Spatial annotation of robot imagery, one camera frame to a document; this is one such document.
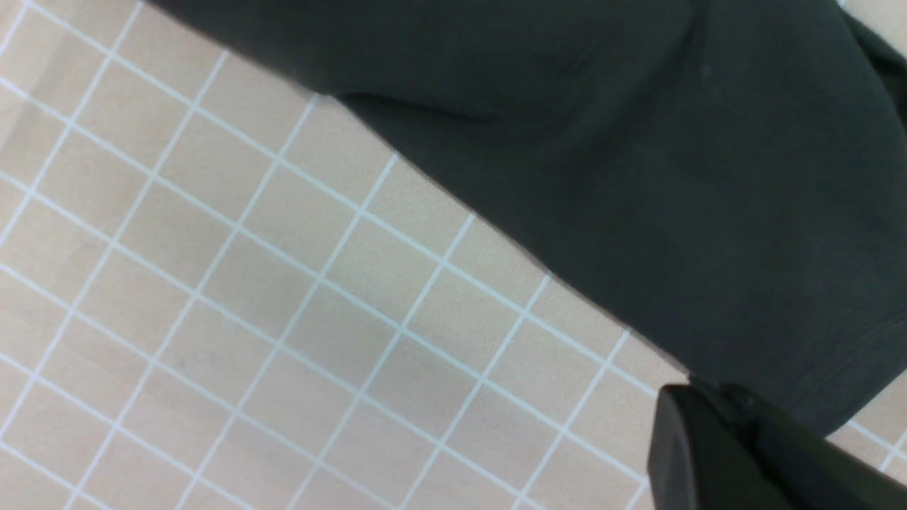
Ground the dark gray long-sleeved shirt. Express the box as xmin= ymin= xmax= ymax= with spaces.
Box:
xmin=155 ymin=1 xmax=906 ymax=435

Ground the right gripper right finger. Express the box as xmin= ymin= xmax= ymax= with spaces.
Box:
xmin=691 ymin=380 xmax=906 ymax=509

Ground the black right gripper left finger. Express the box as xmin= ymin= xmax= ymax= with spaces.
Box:
xmin=648 ymin=385 xmax=787 ymax=509

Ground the peach grid tablecloth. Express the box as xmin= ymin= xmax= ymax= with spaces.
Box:
xmin=2 ymin=1 xmax=905 ymax=509

